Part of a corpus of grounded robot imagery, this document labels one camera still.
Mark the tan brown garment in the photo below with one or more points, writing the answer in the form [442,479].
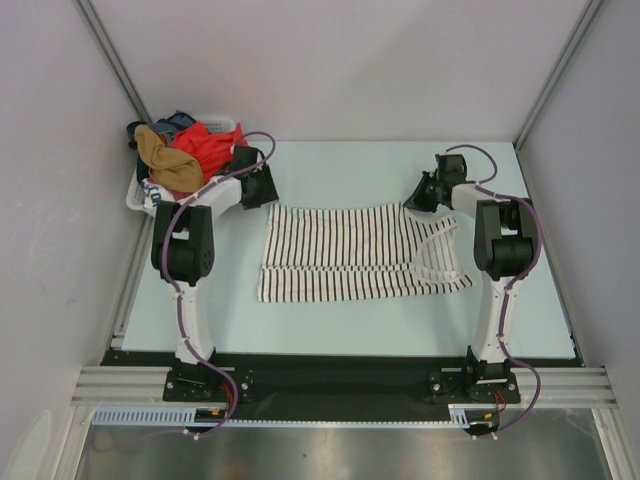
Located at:
[171,168]

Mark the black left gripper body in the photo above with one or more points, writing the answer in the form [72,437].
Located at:
[251,175]

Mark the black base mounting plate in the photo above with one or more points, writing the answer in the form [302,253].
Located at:
[316,388]

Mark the right aluminium corner post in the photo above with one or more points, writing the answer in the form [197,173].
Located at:
[560,67]

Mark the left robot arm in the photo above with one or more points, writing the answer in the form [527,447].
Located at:
[182,247]

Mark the red garment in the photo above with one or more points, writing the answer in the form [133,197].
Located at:
[212,151]

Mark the aluminium frame rail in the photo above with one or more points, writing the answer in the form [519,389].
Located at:
[587,388]

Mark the aluminium corner post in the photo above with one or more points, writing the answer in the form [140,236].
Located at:
[560,67]
[113,59]

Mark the white plastic laundry basket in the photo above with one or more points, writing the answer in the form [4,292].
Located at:
[134,195]

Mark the left aluminium corner post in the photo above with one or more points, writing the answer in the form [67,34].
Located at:
[113,59]

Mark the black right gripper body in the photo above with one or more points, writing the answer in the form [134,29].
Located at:
[440,181]

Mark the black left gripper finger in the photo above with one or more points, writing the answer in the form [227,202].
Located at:
[253,198]
[266,188]

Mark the black white striped tank top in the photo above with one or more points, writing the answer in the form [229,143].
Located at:
[330,255]

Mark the white slotted cable duct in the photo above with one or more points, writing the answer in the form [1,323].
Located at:
[193,417]

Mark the dark blue garment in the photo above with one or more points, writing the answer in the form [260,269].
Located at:
[173,124]

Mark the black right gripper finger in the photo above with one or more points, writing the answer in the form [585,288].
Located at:
[422,198]
[436,197]

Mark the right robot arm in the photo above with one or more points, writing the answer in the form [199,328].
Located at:
[507,242]

